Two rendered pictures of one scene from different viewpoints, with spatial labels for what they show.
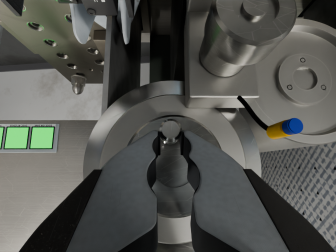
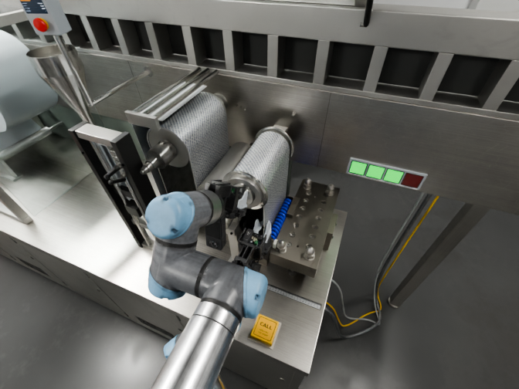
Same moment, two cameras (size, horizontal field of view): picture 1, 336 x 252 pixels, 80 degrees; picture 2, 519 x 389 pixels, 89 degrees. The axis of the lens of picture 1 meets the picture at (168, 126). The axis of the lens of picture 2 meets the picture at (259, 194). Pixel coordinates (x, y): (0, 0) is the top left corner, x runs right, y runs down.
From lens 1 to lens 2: 0.69 m
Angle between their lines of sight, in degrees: 40
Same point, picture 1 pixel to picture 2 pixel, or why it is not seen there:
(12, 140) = (378, 171)
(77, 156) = (337, 151)
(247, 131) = not seen: hidden behind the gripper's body
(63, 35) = (307, 220)
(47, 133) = (354, 169)
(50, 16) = (303, 228)
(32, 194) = (371, 136)
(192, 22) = (237, 221)
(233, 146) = not seen: hidden behind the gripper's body
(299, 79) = not seen: hidden behind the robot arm
